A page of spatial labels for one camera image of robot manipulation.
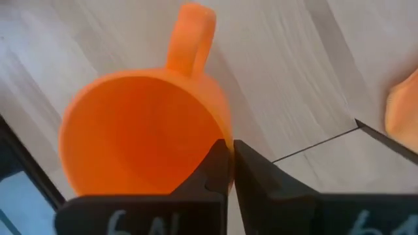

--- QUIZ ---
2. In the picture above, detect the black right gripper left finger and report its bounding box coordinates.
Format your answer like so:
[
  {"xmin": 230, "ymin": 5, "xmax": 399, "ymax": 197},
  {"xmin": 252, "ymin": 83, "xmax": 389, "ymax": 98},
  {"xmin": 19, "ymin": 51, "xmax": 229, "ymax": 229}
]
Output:
[{"xmin": 54, "ymin": 138, "xmax": 231, "ymax": 235}]

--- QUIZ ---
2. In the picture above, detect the thin black wire shelf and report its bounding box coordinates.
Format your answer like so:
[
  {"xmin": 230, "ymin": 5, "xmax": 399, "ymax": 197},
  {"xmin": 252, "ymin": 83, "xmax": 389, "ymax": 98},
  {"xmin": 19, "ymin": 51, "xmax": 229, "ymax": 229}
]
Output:
[{"xmin": 272, "ymin": 119, "xmax": 418, "ymax": 166}]

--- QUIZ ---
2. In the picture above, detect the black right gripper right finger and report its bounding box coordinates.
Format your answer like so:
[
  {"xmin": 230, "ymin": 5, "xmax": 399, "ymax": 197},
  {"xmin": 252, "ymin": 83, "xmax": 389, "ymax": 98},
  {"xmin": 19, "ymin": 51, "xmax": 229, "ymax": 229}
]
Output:
[{"xmin": 233, "ymin": 139, "xmax": 418, "ymax": 235}]

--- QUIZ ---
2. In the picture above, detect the orange cloth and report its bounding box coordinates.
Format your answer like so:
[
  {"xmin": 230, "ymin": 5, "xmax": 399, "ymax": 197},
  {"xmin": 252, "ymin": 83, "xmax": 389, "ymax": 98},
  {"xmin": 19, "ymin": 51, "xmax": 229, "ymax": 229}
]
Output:
[{"xmin": 384, "ymin": 68, "xmax": 418, "ymax": 154}]

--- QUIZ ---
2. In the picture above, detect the small orange mug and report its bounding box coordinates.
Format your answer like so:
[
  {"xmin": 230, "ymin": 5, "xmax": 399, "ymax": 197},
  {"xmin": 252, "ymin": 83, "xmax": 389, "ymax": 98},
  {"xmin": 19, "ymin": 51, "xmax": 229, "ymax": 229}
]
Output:
[{"xmin": 57, "ymin": 1, "xmax": 234, "ymax": 197}]

